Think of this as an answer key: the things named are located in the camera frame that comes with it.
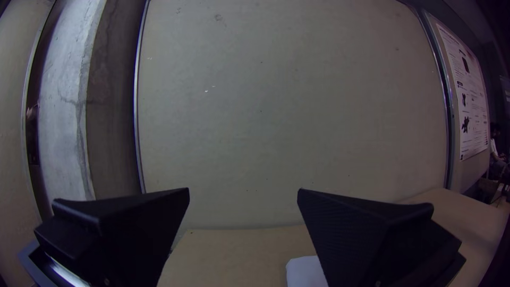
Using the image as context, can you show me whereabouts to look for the white t-shirt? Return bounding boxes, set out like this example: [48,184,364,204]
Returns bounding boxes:
[285,255,330,287]

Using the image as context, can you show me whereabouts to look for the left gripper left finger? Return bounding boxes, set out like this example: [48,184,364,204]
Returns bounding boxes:
[33,187,191,287]

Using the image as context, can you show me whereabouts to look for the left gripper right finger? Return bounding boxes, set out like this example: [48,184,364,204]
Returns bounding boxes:
[296,188,467,287]

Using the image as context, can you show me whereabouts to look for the person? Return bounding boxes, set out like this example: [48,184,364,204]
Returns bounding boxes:
[489,122,510,181]

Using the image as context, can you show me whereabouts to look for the white printed poster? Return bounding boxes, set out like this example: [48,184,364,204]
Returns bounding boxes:
[435,22,490,162]

